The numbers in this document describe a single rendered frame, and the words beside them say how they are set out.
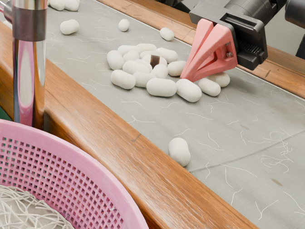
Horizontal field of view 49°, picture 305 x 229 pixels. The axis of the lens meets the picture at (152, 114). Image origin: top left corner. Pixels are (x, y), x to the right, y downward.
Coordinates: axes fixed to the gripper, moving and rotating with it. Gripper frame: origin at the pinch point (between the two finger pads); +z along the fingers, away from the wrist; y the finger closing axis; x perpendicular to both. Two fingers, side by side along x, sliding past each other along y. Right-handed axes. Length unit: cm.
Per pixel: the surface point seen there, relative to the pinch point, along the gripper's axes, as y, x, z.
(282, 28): -91, 160, -140
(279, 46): -89, 169, -132
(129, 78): -2.4, -4.6, 5.8
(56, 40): -20.8, -3.1, 6.7
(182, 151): 11.2, -7.9, 9.5
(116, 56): -8.2, -3.5, 3.8
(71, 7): -36.5, 3.5, -2.5
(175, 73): -3.3, 1.9, -0.4
